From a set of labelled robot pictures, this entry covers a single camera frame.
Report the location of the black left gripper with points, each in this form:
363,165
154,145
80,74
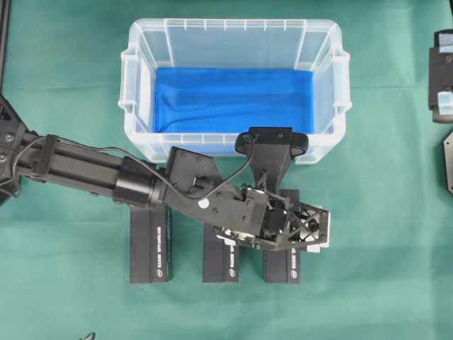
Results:
287,223

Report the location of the black RealSense box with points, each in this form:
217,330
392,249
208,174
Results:
220,261
282,267
150,245

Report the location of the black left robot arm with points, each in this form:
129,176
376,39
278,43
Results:
255,215

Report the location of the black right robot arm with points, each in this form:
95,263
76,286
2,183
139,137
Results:
440,77

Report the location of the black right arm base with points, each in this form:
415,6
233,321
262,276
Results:
448,154

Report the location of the blue cloth bin liner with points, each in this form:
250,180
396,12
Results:
210,100

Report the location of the clear plastic storage bin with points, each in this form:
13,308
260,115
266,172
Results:
312,45

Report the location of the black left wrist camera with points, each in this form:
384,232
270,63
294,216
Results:
271,150

